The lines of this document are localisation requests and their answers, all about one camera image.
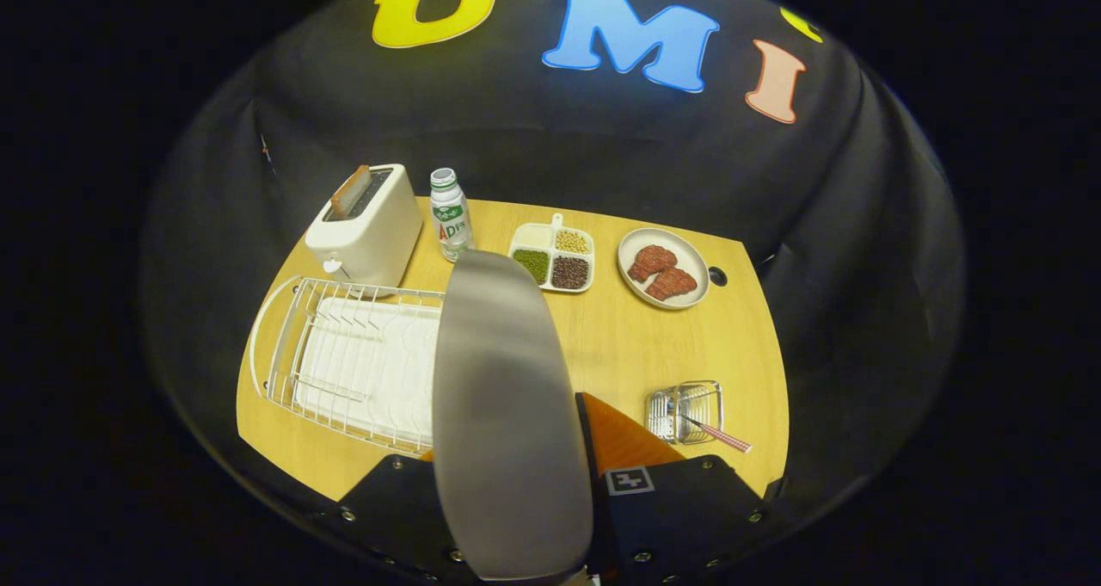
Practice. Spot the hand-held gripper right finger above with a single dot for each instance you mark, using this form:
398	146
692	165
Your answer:
602	534

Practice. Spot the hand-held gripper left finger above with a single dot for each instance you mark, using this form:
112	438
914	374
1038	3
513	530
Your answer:
404	517

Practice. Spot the beige round plate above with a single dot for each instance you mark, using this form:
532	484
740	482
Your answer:
507	414

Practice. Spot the cream shallow meat dish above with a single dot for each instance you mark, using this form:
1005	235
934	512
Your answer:
691	259

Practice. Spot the white drip tray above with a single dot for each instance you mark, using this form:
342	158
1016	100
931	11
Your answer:
370	371

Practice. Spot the red meat piece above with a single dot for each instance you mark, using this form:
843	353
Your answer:
652	262
673	283

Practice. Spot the pile of dark red beans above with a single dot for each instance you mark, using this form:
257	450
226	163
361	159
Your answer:
570	273

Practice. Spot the white toaster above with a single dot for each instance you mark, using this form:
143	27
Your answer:
370	242

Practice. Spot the pile of green beans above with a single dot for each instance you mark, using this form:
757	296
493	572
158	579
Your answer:
532	264

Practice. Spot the black table grommet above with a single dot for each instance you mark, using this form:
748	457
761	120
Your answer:
718	276

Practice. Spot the white divided tray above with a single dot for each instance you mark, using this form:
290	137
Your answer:
552	253

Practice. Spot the pile of yellow soybeans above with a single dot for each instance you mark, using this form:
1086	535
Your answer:
573	242

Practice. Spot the white bottle green label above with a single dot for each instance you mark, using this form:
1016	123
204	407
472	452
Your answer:
451	220

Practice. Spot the toast bread slice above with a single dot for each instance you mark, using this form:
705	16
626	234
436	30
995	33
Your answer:
350	192

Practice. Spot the black backdrop cloth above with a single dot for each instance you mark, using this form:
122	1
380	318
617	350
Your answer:
301	95

